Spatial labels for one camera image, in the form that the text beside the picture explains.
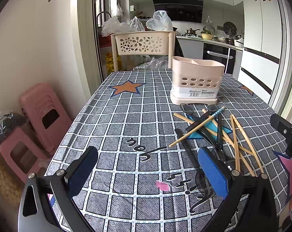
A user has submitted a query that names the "long wooden chopstick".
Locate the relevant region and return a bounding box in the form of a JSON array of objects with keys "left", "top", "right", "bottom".
[{"left": 174, "top": 113, "right": 254, "bottom": 156}]

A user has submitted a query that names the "blue patterned chopstick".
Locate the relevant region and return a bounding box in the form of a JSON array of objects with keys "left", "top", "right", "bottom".
[{"left": 169, "top": 106, "right": 226, "bottom": 147}]

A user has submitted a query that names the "black handled spoon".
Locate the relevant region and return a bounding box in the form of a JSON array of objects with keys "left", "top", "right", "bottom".
[{"left": 207, "top": 104, "right": 225, "bottom": 162}]

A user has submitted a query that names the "pink plastic stool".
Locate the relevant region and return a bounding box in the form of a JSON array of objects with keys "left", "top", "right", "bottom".
[
  {"left": 19, "top": 83, "right": 72, "bottom": 154},
  {"left": 0, "top": 127, "right": 50, "bottom": 183}
]

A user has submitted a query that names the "grey checkered tablecloth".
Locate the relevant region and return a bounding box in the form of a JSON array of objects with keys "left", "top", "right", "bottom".
[{"left": 46, "top": 70, "right": 289, "bottom": 231}]

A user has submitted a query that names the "white refrigerator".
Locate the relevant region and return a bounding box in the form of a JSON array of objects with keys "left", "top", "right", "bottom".
[{"left": 238, "top": 0, "right": 282, "bottom": 103}]

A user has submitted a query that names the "pink utensil holder caddy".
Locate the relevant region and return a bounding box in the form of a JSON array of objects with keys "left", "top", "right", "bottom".
[{"left": 170, "top": 56, "right": 225, "bottom": 105}]

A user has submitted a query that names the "black built-in oven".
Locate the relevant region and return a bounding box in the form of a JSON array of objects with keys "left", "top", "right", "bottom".
[{"left": 203, "top": 43, "right": 236, "bottom": 74}]

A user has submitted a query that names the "yellow bowl on counter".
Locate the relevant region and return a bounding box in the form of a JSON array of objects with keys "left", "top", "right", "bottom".
[{"left": 201, "top": 33, "right": 213, "bottom": 40}]

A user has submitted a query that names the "beige perforated plastic basket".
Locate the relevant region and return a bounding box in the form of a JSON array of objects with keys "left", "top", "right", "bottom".
[{"left": 111, "top": 31, "right": 176, "bottom": 72}]

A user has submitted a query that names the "clear plastic bag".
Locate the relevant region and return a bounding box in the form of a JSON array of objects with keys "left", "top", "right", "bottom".
[{"left": 145, "top": 10, "right": 173, "bottom": 32}]

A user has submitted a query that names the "black range hood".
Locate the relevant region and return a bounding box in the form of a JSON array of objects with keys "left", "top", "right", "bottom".
[{"left": 153, "top": 0, "right": 204, "bottom": 23}]

